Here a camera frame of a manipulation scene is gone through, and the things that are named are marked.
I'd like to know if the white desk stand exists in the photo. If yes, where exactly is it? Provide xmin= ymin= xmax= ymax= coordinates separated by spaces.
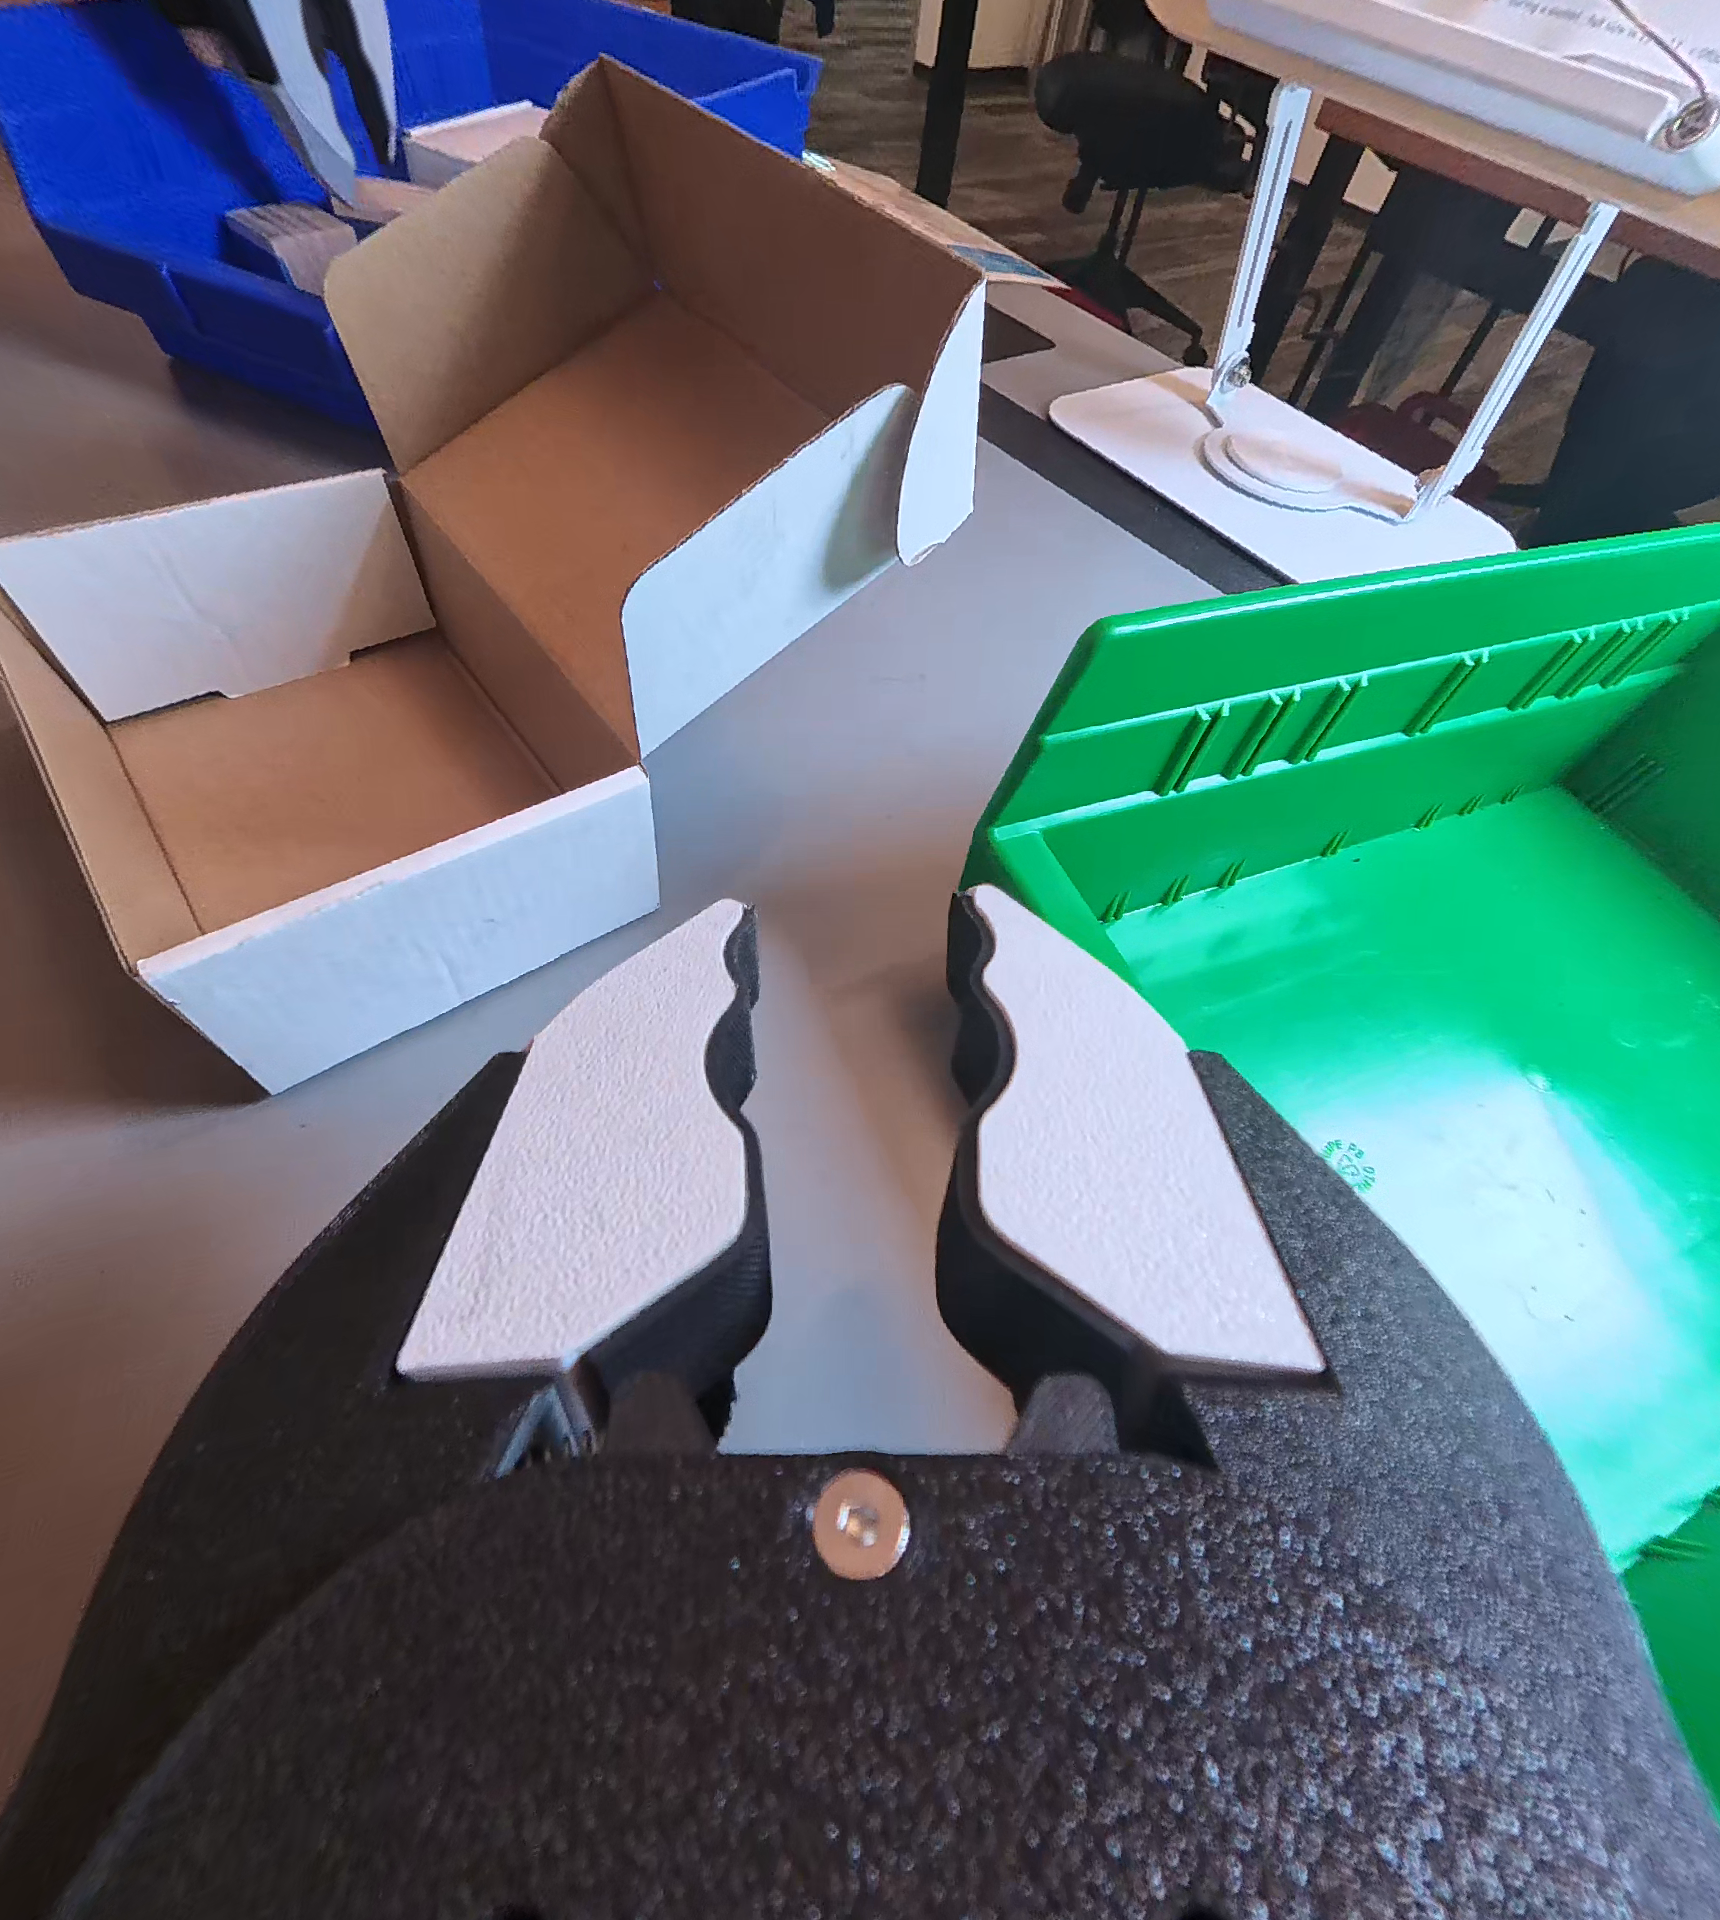
xmin=1047 ymin=0 xmax=1720 ymax=590

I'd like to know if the blue plastic bin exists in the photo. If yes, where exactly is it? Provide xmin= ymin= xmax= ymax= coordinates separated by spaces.
xmin=0 ymin=0 xmax=825 ymax=439

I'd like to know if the striped wooden cube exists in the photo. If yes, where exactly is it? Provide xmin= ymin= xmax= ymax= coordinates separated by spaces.
xmin=223 ymin=203 xmax=353 ymax=291

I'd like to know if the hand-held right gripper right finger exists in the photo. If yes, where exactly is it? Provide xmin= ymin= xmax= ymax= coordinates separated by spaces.
xmin=934 ymin=884 xmax=1331 ymax=1470

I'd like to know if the small white cardboard box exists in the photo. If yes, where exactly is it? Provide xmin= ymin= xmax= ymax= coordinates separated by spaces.
xmin=402 ymin=103 xmax=550 ymax=191

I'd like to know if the dark red bag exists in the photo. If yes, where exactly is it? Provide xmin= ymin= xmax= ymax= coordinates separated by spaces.
xmin=1347 ymin=393 xmax=1501 ymax=483

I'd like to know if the printed paper sheet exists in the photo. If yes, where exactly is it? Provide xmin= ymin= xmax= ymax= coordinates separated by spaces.
xmin=1474 ymin=0 xmax=1720 ymax=138

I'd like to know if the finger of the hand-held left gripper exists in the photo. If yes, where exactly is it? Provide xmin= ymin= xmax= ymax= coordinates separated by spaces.
xmin=347 ymin=0 xmax=401 ymax=164
xmin=249 ymin=0 xmax=356 ymax=200

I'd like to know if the black office chair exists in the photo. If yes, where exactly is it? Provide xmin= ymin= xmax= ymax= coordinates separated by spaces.
xmin=1033 ymin=53 xmax=1261 ymax=371

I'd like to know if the green plastic bin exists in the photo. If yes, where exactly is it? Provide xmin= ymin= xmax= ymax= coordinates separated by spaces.
xmin=956 ymin=512 xmax=1720 ymax=1892

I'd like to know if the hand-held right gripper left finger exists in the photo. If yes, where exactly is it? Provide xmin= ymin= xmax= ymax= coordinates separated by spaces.
xmin=392 ymin=896 xmax=776 ymax=1480

